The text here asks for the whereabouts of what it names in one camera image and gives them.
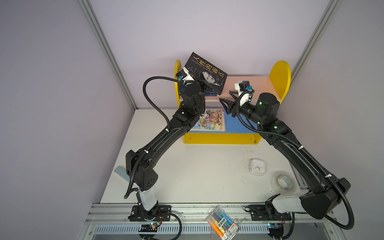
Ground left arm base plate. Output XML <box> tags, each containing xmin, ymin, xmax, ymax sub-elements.
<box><xmin>128</xmin><ymin>205</ymin><xmax>172</xmax><ymax>222</ymax></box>

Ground light blue thin book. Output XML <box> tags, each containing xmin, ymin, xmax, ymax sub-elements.
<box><xmin>191</xmin><ymin>109</ymin><xmax>226</xmax><ymax>132</ymax></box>

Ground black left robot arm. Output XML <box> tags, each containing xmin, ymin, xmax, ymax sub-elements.
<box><xmin>124</xmin><ymin>76</ymin><xmax>211</xmax><ymax>212</ymax></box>

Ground dark blue bottom book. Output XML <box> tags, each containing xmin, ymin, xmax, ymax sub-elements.
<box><xmin>178</xmin><ymin>84</ymin><xmax>187</xmax><ymax>97</ymax></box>

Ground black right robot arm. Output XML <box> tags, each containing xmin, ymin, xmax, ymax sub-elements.
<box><xmin>220</xmin><ymin>91</ymin><xmax>355</xmax><ymax>230</ymax></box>

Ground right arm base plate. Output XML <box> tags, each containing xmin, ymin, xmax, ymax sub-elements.
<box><xmin>244</xmin><ymin>194</ymin><xmax>292</xmax><ymax>222</ymax></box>

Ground black book gold lettering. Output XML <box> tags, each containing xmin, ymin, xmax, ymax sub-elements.
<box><xmin>185</xmin><ymin>52</ymin><xmax>228</xmax><ymax>95</ymax></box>

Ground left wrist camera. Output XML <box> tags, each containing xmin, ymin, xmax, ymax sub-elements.
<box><xmin>175</xmin><ymin>68</ymin><xmax>195</xmax><ymax>84</ymax></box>

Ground pack of coloured markers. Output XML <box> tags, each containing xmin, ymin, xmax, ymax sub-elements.
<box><xmin>206</xmin><ymin>205</ymin><xmax>240</xmax><ymax>240</ymax></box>

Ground yellow shelf pink blue boards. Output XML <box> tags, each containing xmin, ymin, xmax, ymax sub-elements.
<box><xmin>183</xmin><ymin>61</ymin><xmax>291</xmax><ymax>145</ymax></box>

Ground white tape roll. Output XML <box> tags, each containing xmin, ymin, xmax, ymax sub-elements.
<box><xmin>270</xmin><ymin>172</ymin><xmax>297</xmax><ymax>194</ymax></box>

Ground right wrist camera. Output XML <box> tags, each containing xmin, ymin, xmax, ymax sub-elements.
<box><xmin>235</xmin><ymin>81</ymin><xmax>255</xmax><ymax>102</ymax></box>

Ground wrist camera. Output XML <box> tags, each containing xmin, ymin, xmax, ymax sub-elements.
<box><xmin>235</xmin><ymin>81</ymin><xmax>255</xmax><ymax>102</ymax></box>
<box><xmin>175</xmin><ymin>68</ymin><xmax>195</xmax><ymax>84</ymax></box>

